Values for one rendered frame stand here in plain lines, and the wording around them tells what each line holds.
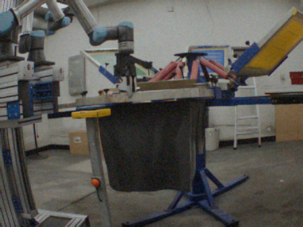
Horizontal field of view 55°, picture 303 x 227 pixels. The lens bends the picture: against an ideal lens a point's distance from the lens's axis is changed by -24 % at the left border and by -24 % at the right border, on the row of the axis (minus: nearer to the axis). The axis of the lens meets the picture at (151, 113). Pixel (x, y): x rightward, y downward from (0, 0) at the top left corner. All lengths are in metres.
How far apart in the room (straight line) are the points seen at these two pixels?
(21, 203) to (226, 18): 5.34
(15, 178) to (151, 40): 5.12
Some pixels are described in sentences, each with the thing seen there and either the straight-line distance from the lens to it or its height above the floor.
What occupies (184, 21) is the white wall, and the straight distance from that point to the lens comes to 6.49.
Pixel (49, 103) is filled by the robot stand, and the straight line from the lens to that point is 1.98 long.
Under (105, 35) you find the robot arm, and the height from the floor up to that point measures 1.28.
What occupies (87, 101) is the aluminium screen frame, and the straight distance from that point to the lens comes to 1.70.
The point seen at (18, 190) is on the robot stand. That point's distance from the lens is 1.92.
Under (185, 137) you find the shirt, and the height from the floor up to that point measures 0.80.
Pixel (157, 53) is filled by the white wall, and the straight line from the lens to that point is 6.53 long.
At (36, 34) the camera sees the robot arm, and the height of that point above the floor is 1.45.
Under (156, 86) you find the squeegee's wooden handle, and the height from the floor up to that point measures 1.04.
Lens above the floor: 1.00
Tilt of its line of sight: 3 degrees down
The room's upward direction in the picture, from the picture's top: 4 degrees counter-clockwise
